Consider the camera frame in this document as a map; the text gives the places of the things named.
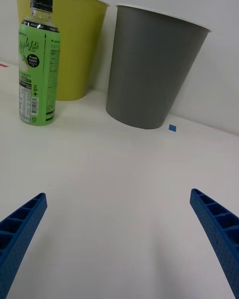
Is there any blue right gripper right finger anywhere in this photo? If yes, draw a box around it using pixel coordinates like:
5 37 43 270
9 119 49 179
189 188 239 299

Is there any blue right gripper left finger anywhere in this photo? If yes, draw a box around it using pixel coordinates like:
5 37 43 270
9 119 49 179
0 192 48 299

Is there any green label plastic bottle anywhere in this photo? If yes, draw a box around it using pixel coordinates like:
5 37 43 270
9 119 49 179
17 0 61 127

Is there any grey plastic waste bin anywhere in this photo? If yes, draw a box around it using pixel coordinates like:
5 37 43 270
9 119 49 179
106 3 213 130

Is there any yellow-green plastic waste bin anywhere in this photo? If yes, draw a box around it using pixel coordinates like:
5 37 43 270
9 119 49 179
14 0 111 102

